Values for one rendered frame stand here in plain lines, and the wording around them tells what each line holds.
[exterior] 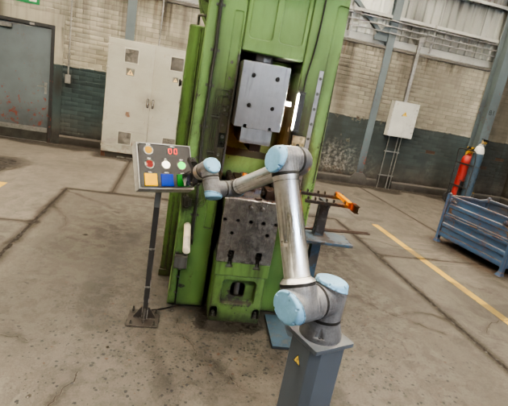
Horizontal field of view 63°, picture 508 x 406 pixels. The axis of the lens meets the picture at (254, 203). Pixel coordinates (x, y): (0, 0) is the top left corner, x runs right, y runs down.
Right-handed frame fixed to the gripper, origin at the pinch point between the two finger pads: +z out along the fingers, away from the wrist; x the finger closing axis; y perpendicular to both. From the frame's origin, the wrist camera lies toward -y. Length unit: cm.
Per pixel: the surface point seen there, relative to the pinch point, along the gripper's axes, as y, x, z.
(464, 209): 9, 437, 72
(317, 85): -56, 84, -38
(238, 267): 55, 44, 23
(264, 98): -45, 45, -29
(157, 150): -17.4, -14.6, 2.0
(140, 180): 1.6, -26.2, 2.0
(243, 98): -46, 34, -23
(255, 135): -25, 44, -17
